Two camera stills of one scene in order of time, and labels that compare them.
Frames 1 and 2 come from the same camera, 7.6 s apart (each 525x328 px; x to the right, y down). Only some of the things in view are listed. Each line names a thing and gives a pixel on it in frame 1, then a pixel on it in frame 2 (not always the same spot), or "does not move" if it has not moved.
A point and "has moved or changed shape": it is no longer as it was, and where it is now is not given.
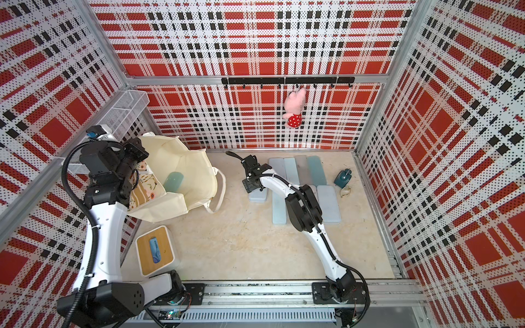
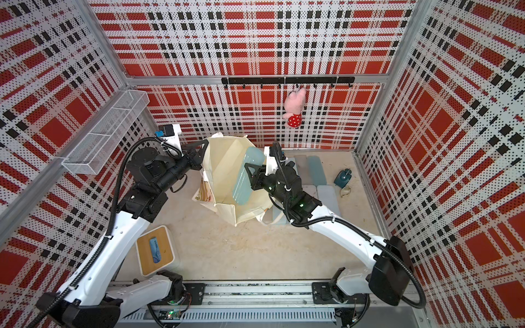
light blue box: x=329 y=204 does not move
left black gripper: x=134 y=145 → x=194 y=158
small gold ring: x=344 y=191 does not move
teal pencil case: x=317 y=173 does not move
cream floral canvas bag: x=173 y=182 has moved or changed shape
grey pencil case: x=303 y=174 does not move
